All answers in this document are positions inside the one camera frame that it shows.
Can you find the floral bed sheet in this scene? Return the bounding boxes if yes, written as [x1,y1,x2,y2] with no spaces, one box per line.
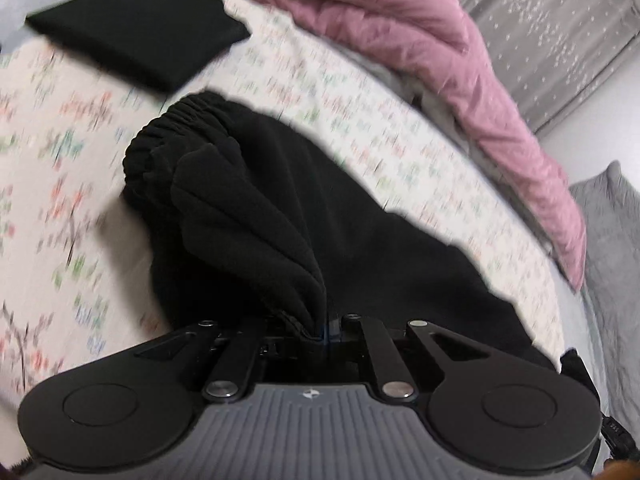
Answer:
[0,0,566,411]

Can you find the black pants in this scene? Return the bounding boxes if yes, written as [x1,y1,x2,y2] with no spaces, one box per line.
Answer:
[122,91,561,361]
[25,0,251,93]

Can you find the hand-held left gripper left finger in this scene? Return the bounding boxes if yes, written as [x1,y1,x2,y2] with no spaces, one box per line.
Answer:
[135,317,268,403]

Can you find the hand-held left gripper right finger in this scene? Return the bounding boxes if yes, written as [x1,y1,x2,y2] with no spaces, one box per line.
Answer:
[339,313,493,405]

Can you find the pink duvet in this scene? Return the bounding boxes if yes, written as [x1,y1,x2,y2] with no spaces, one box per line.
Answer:
[182,0,587,291]

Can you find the grey star-print curtain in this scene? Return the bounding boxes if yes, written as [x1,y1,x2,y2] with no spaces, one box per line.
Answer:
[425,0,640,136]

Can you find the grey quilted pillow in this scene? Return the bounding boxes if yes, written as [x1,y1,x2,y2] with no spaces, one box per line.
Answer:
[569,160,640,436]

